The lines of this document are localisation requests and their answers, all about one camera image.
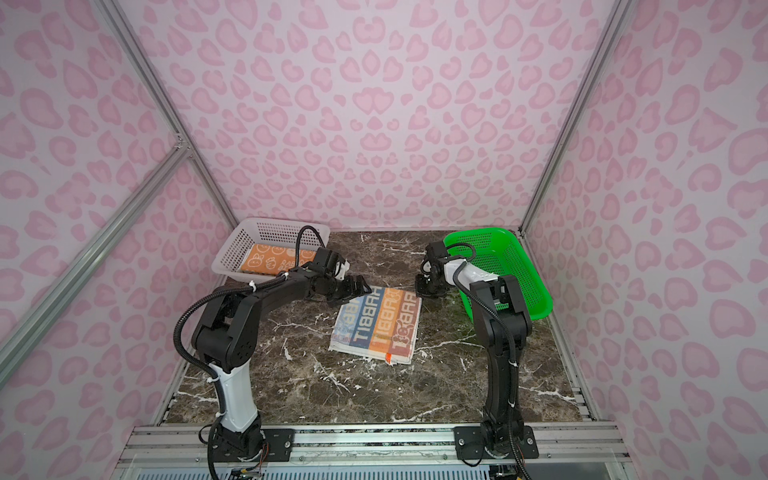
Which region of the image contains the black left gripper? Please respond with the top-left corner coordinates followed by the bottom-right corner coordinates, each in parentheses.
top-left (325, 273), bottom-right (373, 307)

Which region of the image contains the pale blue patterned towel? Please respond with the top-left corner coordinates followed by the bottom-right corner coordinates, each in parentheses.
top-left (329, 287), bottom-right (422, 365)

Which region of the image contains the green plastic basket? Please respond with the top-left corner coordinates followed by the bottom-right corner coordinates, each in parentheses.
top-left (443, 227), bottom-right (553, 321)

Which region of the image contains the orange bunny towel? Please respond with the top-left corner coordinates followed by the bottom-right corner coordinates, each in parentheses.
top-left (240, 244), bottom-right (316, 276)

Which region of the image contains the white plastic basket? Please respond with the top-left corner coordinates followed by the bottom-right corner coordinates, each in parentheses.
top-left (211, 218), bottom-right (330, 283)

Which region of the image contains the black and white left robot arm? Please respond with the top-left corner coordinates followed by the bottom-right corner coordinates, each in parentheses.
top-left (192, 248), bottom-right (372, 434)

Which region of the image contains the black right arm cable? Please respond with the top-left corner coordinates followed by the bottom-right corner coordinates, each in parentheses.
top-left (428, 242), bottom-right (532, 480)

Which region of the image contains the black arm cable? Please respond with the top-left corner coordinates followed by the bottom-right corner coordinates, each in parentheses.
top-left (172, 224), bottom-right (328, 421)
top-left (428, 242), bottom-right (532, 480)

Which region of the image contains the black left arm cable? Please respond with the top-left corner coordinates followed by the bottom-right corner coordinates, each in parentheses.
top-left (172, 224), bottom-right (328, 421)

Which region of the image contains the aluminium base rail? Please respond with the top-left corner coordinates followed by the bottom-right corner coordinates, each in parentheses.
top-left (110, 419), bottom-right (631, 480)

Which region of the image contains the aluminium frame corner post left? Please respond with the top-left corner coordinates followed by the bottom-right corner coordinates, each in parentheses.
top-left (94, 0), bottom-right (239, 229)

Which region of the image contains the aluminium frame corner post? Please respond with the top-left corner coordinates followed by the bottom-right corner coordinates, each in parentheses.
top-left (94, 0), bottom-right (239, 229)
top-left (518, 0), bottom-right (637, 238)

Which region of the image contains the aluminium frame corner post right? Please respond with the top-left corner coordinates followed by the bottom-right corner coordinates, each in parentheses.
top-left (518, 0), bottom-right (637, 238)

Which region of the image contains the aluminium diagonal frame bar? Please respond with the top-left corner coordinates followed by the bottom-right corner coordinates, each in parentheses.
top-left (1, 142), bottom-right (189, 385)

